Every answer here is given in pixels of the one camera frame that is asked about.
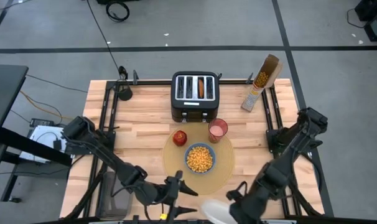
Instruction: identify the round woven straw placemat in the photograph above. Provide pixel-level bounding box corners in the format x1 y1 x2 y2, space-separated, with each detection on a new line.
162 122 236 196

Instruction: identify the yellow cereal puffs heap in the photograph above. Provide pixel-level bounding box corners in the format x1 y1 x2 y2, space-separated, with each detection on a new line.
187 146 214 174

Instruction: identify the white paper sheet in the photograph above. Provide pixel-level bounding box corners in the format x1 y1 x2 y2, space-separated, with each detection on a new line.
19 124 68 164

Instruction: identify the black aluminium rig frame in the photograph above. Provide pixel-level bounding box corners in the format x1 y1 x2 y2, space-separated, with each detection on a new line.
63 70 334 224

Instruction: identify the long black floor cable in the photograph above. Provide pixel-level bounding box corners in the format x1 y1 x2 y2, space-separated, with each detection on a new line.
85 0 124 73

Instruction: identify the grey translucent plastic bin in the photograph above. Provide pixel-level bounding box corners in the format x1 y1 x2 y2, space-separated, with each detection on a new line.
96 170 134 220

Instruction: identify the black power adapter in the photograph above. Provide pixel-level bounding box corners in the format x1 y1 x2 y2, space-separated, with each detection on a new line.
29 117 56 128

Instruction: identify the Panda Puffs cereal box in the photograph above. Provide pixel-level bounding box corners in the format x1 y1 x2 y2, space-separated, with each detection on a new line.
240 54 284 113

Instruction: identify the black desk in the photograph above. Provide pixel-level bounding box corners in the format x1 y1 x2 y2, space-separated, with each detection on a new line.
0 63 73 203

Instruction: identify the grey-blue bowl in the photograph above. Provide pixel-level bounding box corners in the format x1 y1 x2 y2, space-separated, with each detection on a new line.
184 142 217 175

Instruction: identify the black equipment box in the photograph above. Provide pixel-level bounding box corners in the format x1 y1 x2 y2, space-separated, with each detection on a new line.
355 0 377 43

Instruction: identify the black four-slot toaster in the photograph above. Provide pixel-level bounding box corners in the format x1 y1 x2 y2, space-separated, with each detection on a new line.
170 71 220 123

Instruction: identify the metal spoon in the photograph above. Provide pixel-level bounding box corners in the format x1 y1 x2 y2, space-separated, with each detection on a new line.
118 65 129 82

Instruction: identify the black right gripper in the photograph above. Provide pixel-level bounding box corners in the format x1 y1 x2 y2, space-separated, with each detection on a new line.
226 186 270 224

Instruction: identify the white plate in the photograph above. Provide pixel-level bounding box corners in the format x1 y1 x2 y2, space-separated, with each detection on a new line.
200 198 238 224

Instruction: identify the red apple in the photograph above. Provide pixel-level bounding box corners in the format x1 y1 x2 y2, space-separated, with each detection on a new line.
172 129 189 147

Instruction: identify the orange floor cable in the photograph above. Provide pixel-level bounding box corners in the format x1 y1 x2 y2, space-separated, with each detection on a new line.
19 90 74 123

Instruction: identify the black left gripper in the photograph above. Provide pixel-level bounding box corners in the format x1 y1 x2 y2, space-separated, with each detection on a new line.
157 170 199 220

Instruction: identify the pink faceted plastic cup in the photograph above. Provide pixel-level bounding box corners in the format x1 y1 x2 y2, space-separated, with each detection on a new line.
208 118 229 144

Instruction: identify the coiled black floor cable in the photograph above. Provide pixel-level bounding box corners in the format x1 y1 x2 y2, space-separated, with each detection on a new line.
105 1 131 23

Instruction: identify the black mesh utensil holder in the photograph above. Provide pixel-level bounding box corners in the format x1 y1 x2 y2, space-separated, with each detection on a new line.
116 79 134 102

